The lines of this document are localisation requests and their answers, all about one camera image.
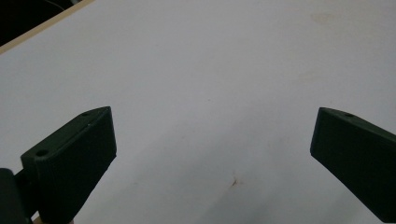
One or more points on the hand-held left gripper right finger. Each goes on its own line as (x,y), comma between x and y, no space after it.
(358,155)

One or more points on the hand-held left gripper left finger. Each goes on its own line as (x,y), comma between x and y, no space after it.
(71,161)

